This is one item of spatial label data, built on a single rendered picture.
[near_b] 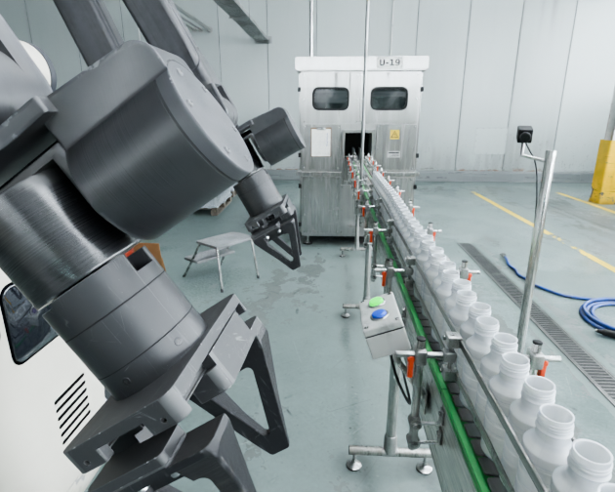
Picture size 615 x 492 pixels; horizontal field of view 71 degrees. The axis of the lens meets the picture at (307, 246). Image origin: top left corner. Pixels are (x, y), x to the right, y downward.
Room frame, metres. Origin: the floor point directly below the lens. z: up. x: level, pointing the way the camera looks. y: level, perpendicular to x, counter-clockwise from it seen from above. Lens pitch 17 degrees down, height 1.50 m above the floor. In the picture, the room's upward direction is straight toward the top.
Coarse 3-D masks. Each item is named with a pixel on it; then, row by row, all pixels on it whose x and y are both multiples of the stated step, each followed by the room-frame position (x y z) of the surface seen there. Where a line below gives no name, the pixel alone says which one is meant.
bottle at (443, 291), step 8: (448, 272) 0.91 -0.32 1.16; (456, 272) 0.90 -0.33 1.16; (448, 280) 0.88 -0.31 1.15; (440, 288) 0.89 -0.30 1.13; (448, 288) 0.88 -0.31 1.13; (440, 296) 0.88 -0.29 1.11; (448, 296) 0.87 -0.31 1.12; (440, 312) 0.87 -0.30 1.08; (432, 320) 0.90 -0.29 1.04; (440, 320) 0.87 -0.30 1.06; (440, 328) 0.87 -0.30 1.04; (432, 336) 0.89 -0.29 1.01; (440, 336) 0.87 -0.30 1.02
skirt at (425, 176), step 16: (272, 176) 10.50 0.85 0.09; (288, 176) 10.48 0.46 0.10; (432, 176) 10.27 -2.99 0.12; (448, 176) 10.25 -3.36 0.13; (464, 176) 10.22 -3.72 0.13; (480, 176) 10.20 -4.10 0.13; (496, 176) 10.18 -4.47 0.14; (512, 176) 10.16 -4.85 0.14; (528, 176) 10.13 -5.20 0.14; (560, 176) 10.09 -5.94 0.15; (576, 176) 10.07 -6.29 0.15; (592, 176) 10.05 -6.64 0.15
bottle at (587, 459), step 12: (576, 444) 0.38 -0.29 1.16; (588, 444) 0.38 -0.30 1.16; (600, 444) 0.37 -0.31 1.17; (576, 456) 0.36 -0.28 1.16; (588, 456) 0.38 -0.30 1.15; (600, 456) 0.37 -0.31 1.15; (612, 456) 0.36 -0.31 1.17; (564, 468) 0.37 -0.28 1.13; (576, 468) 0.36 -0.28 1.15; (588, 468) 0.35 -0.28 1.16; (600, 468) 0.34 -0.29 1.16; (612, 468) 0.35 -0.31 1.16; (552, 480) 0.37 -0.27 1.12; (564, 480) 0.36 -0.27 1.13; (576, 480) 0.35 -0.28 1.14; (588, 480) 0.35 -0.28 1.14; (600, 480) 0.34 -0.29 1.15
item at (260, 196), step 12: (252, 180) 0.63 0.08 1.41; (264, 180) 0.63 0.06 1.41; (240, 192) 0.63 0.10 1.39; (252, 192) 0.62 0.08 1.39; (264, 192) 0.63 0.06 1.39; (276, 192) 0.64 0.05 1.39; (252, 204) 0.63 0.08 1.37; (264, 204) 0.62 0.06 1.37; (276, 204) 0.63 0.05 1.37; (252, 216) 0.63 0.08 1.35; (264, 216) 0.60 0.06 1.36; (276, 216) 0.60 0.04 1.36; (252, 228) 0.60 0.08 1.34
